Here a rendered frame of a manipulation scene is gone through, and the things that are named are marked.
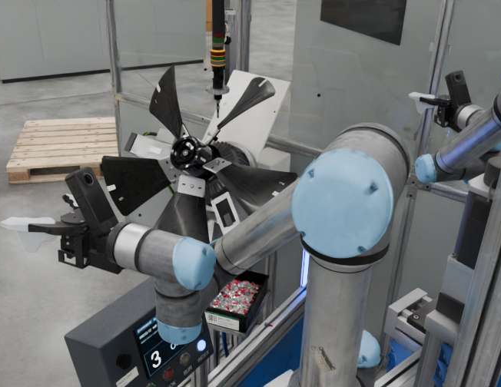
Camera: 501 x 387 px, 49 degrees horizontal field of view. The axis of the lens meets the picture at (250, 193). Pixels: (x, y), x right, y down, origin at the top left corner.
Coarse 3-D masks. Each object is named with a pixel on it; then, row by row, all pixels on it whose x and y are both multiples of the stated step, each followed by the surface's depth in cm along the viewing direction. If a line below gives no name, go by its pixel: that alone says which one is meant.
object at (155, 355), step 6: (156, 348) 105; (162, 348) 106; (144, 354) 103; (150, 354) 104; (156, 354) 105; (162, 354) 107; (144, 360) 103; (150, 360) 104; (156, 360) 105; (162, 360) 107; (150, 366) 104; (156, 366) 105; (150, 372) 104
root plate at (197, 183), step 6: (180, 180) 179; (186, 180) 180; (192, 180) 181; (198, 180) 182; (204, 180) 182; (180, 186) 179; (186, 186) 179; (198, 186) 181; (204, 186) 182; (180, 192) 178; (186, 192) 179; (192, 192) 180; (198, 192) 181
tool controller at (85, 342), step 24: (144, 288) 113; (120, 312) 105; (144, 312) 103; (72, 336) 100; (96, 336) 98; (120, 336) 98; (144, 336) 103; (72, 360) 102; (96, 360) 97; (120, 360) 97; (168, 360) 108; (192, 360) 114; (96, 384) 100; (120, 384) 99; (144, 384) 103; (168, 384) 108
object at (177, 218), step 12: (168, 204) 176; (180, 204) 177; (192, 204) 178; (204, 204) 180; (168, 216) 175; (180, 216) 176; (192, 216) 177; (204, 216) 179; (156, 228) 174; (168, 228) 175; (180, 228) 175; (192, 228) 176; (204, 228) 178; (204, 240) 176
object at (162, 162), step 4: (168, 156) 184; (160, 160) 185; (164, 160) 185; (168, 160) 184; (160, 164) 186; (164, 164) 185; (168, 164) 185; (164, 168) 186; (168, 168) 186; (164, 172) 187; (168, 172) 187; (172, 172) 187; (176, 172) 186; (180, 172) 186; (168, 176) 188; (172, 176) 187; (176, 176) 187; (172, 180) 188
